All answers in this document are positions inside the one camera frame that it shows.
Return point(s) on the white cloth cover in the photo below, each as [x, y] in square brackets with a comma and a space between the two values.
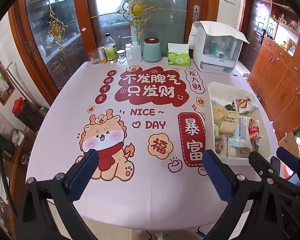
[222, 31]

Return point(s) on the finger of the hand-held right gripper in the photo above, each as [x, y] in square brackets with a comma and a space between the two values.
[288, 156]
[261, 161]

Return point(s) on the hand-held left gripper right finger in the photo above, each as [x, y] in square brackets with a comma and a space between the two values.
[218, 177]

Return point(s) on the small tin can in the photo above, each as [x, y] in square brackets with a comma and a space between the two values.
[102, 56]

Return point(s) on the small green snack packet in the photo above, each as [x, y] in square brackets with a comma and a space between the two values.
[216, 131]

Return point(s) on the glass jar red lid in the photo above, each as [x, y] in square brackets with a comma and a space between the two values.
[26, 113]

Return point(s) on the small glass jar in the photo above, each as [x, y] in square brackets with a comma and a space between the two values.
[121, 55]

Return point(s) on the dark wooden entry door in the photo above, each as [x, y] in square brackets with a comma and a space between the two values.
[255, 32]

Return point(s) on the puffed rice snack packet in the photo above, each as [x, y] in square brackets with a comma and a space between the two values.
[220, 112]

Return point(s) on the green tissue box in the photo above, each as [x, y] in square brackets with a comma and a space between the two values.
[178, 58]

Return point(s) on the clear nut candy packet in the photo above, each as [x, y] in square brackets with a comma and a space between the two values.
[219, 143]

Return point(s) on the red white bun packet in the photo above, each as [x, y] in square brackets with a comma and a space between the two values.
[247, 104]

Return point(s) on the pink printed tablecloth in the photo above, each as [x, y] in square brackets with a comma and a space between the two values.
[145, 180]

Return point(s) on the teal canister brown lid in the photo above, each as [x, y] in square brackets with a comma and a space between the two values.
[152, 51]

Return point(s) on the glass bottle green label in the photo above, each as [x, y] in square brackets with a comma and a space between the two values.
[110, 51]

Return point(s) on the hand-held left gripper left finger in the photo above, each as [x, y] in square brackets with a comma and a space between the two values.
[82, 177]

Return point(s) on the clear glass cup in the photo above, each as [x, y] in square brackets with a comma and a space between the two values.
[93, 58]

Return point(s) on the dark chocolate snack packet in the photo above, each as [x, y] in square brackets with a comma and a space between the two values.
[230, 108]

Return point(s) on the beige cracker packet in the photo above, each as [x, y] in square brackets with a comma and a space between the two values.
[228, 125]

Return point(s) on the clear brown cake packet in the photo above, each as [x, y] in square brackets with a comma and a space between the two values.
[243, 151]

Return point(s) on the wooden wall cabinet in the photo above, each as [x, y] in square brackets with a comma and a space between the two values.
[282, 80]

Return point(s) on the white plastic bin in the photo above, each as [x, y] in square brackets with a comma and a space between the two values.
[227, 90]

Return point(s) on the cardboard box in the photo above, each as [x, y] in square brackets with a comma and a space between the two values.
[288, 140]

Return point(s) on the wooden framed picture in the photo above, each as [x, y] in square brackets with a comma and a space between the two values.
[1, 82]

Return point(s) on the white pill bottle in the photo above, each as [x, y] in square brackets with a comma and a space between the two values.
[128, 52]

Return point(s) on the white countertop cup cabinet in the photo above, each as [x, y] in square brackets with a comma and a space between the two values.
[216, 60]

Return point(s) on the white plastic bottle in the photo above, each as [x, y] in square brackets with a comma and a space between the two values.
[136, 52]

